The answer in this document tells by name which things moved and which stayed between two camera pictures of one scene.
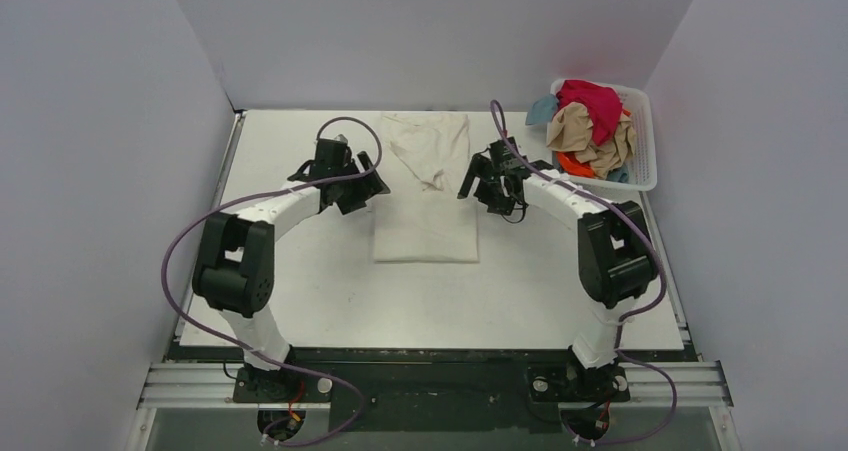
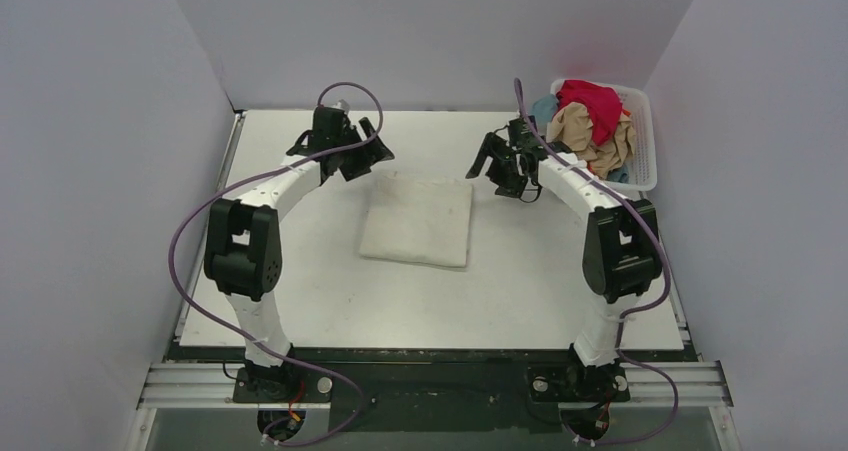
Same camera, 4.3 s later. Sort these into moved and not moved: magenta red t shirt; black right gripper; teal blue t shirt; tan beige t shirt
Moved: black right gripper
Not moved: magenta red t shirt; teal blue t shirt; tan beige t shirt
